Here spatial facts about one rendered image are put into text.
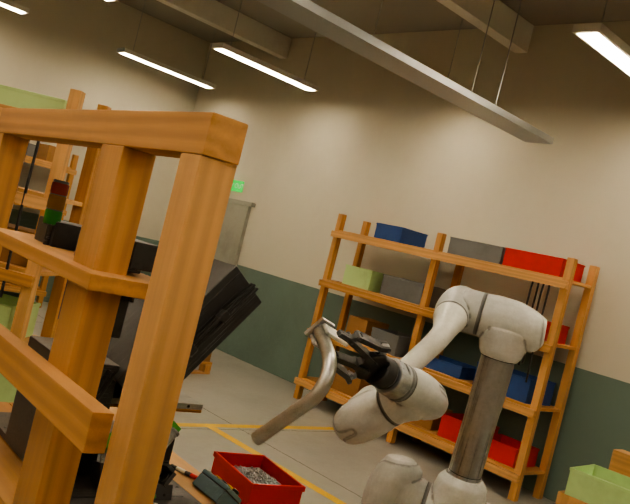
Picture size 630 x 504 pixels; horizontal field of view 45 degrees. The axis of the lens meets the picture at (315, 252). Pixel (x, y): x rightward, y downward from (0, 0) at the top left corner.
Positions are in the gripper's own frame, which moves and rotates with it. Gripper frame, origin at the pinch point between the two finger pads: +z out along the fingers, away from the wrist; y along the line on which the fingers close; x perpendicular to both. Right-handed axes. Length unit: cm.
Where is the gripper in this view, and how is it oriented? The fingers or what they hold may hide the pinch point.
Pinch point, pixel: (329, 340)
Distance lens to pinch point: 164.4
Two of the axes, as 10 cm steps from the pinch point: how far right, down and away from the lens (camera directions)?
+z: -6.6, -4.5, -6.0
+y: 7.1, -6.4, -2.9
